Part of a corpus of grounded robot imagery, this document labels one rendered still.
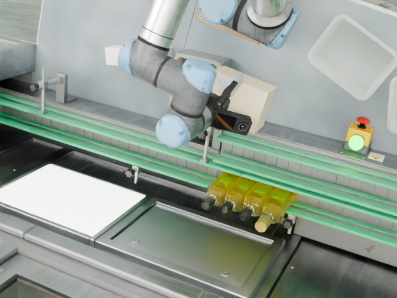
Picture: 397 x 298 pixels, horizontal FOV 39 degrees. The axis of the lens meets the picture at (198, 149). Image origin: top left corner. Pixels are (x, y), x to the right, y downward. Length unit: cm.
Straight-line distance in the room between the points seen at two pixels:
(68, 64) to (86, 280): 96
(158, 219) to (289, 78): 61
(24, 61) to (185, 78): 117
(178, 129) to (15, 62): 114
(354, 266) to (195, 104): 83
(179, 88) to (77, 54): 104
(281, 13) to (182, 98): 40
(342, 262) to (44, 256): 88
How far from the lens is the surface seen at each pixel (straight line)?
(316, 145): 175
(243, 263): 162
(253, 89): 147
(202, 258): 161
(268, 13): 144
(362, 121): 175
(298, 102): 184
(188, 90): 119
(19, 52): 224
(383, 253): 182
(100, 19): 210
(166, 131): 121
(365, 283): 173
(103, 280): 153
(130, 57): 124
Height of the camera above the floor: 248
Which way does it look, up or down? 59 degrees down
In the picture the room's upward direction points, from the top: 126 degrees counter-clockwise
